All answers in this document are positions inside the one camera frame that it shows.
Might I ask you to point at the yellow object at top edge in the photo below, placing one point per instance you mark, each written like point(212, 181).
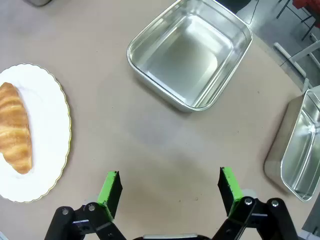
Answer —
point(47, 130)

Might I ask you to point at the black-legged red chair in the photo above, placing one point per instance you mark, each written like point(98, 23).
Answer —
point(306, 10)

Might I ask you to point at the rectangular metal container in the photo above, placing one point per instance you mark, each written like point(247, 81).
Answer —
point(303, 150)
point(186, 57)

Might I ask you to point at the white tubular frame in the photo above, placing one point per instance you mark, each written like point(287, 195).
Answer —
point(297, 56)

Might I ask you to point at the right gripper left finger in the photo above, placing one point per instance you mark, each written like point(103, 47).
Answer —
point(110, 192)

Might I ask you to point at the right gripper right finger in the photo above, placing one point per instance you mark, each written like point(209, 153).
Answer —
point(231, 190)

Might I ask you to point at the golden brown croissant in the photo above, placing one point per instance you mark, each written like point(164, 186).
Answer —
point(13, 125)

